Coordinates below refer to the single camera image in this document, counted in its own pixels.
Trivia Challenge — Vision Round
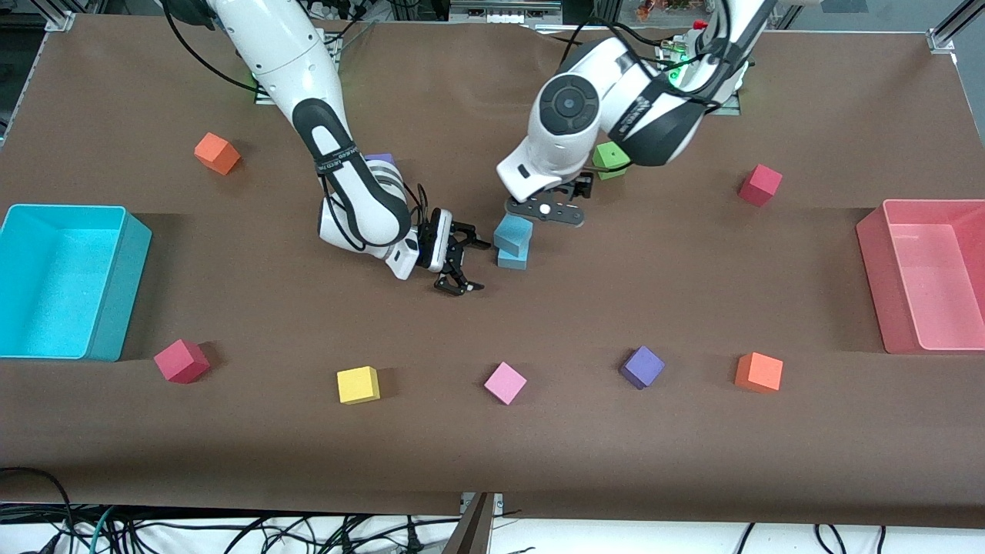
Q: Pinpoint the green foam block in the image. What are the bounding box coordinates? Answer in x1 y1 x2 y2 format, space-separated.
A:
592 141 632 181

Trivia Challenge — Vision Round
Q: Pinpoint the pink foam block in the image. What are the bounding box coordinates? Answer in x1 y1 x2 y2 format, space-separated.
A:
483 361 529 406

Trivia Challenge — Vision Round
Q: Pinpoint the yellow foam block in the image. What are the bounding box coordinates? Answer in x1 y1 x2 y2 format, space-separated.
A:
336 365 381 405

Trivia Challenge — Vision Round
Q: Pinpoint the brown table cover sheet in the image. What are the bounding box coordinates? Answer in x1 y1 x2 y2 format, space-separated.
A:
0 14 985 530

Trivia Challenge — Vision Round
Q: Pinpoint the crimson foam block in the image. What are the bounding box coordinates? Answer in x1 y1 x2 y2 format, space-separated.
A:
737 163 784 207
153 339 211 384

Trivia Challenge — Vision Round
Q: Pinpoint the grey electronics box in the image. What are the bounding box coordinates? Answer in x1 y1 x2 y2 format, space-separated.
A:
450 0 563 24

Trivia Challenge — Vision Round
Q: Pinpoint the dark support beam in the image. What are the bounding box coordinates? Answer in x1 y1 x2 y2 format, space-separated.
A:
442 492 493 554

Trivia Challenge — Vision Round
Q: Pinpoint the orange foam block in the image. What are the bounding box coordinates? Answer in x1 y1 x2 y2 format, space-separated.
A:
193 132 242 176
733 352 784 394

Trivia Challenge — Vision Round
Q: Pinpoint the pink plastic bin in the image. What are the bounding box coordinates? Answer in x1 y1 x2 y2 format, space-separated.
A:
856 199 985 355

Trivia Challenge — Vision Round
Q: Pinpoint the teal plastic bin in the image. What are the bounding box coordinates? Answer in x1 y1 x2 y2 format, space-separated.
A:
0 203 153 362

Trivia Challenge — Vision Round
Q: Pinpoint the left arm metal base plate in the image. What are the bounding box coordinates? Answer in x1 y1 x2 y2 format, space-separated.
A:
656 35 743 116

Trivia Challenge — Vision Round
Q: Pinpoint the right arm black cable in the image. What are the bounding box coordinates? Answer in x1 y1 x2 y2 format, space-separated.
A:
162 0 262 95

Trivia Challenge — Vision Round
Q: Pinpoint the teal floor cable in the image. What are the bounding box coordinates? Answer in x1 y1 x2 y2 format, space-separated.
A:
89 506 118 554

